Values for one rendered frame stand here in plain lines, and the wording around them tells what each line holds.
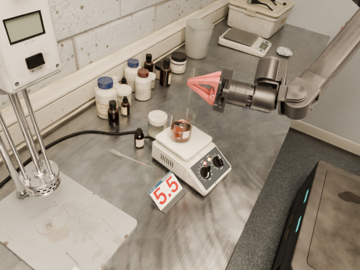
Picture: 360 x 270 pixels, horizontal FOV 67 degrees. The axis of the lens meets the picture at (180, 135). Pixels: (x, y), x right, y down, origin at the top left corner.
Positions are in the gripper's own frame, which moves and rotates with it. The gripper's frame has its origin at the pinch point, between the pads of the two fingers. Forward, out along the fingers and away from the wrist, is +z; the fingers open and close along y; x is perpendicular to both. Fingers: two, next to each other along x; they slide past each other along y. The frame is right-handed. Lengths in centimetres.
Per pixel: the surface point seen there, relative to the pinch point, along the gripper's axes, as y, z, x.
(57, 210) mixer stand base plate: 27.8, 22.7, 24.6
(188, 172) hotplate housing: 10.1, -4.5, 19.9
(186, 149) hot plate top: 5.4, -2.3, 16.9
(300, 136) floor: -124, -75, 101
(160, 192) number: 16.4, 1.1, 23.0
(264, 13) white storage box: -107, -19, 12
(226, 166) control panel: 2.5, -13.9, 22.2
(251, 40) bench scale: -89, -16, 21
